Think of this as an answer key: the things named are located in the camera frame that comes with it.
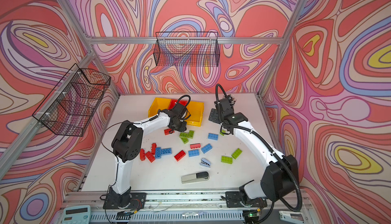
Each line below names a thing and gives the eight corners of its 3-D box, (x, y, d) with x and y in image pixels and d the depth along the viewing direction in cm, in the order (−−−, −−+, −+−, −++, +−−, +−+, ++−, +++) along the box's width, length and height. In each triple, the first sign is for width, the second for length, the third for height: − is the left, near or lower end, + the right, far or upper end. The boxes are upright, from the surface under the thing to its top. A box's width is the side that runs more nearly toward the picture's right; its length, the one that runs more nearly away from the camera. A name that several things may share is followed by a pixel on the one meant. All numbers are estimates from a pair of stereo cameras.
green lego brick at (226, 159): (220, 162, 88) (220, 160, 86) (220, 156, 90) (221, 155, 88) (232, 164, 87) (232, 162, 85) (232, 158, 89) (233, 157, 87)
